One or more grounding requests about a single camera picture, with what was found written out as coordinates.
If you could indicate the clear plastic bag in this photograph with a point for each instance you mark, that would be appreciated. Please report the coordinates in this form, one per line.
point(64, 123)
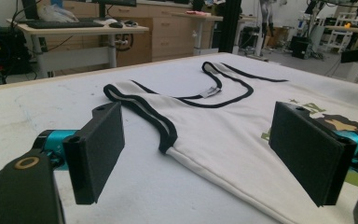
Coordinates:
point(56, 13)

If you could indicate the black computer tower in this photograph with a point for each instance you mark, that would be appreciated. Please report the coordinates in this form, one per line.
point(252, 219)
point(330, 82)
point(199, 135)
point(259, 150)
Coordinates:
point(3, 49)

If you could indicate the black computer mouse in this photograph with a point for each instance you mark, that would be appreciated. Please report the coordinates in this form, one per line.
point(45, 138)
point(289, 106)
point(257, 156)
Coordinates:
point(116, 25)

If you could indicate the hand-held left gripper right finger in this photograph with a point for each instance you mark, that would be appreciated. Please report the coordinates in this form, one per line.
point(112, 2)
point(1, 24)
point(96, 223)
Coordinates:
point(304, 152)

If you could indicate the black box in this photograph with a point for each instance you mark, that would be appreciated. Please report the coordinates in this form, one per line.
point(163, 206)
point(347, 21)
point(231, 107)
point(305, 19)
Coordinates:
point(300, 48)

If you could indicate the white shelf rack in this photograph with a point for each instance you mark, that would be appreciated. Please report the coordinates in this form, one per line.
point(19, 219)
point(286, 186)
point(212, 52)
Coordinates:
point(338, 35)

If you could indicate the black pillar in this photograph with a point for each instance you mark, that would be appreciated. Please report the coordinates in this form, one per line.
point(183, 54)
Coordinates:
point(230, 25)

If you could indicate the wooden drawer cabinet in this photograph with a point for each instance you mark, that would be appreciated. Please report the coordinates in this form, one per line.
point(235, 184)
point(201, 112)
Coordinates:
point(171, 34)

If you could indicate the white tank top black trim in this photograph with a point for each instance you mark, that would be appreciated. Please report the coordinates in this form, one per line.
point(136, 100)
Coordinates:
point(223, 137)

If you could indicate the white standing desk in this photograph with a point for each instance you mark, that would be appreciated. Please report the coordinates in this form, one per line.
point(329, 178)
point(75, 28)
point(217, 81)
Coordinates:
point(199, 34)

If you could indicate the black keyboard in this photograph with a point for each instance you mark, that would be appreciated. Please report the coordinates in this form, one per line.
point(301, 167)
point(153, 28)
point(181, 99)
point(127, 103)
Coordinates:
point(63, 24)

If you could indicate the white desk with wooden top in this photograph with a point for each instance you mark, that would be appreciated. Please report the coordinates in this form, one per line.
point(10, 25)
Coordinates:
point(74, 57)

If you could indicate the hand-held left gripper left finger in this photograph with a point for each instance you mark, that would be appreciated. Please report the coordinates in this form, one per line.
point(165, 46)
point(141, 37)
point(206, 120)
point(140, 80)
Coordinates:
point(98, 149)

